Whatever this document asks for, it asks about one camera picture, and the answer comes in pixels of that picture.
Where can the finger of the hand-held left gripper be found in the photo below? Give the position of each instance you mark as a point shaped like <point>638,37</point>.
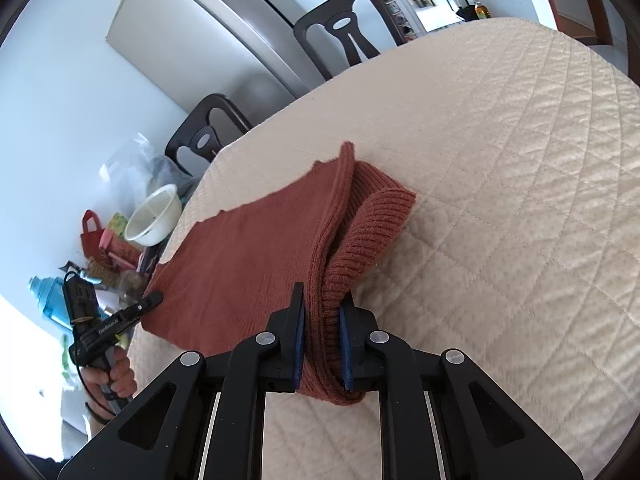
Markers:
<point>145,305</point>

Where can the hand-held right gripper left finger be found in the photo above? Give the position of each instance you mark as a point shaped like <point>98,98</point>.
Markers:
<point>300,350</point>

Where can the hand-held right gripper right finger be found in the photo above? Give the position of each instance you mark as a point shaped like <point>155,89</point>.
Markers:
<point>345,350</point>

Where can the rust brown knit sweater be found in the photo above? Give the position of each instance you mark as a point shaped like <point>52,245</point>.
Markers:
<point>240,260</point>

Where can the person's left hand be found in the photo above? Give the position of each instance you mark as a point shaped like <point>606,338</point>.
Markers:
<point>122,380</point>

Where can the glass jar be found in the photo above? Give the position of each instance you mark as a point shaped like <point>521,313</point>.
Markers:
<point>131,282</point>

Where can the blue water bottle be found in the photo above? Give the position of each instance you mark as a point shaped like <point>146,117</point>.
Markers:
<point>45,300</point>

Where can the red gift bag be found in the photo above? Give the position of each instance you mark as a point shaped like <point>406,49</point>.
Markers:
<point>92,242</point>

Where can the white plastic colander basket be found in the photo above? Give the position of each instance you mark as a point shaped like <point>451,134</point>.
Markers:
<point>150,220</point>

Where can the clear plastic bag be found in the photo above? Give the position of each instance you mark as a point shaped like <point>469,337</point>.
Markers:
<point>125,170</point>

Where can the dark wooden chair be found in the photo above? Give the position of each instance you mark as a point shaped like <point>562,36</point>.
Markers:
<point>225,105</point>
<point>310,25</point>

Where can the beige quilted table mat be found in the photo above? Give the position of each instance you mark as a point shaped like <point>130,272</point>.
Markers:
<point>500,185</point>

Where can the silver refrigerator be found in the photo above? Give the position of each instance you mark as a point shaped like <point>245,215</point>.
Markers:
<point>200,20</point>

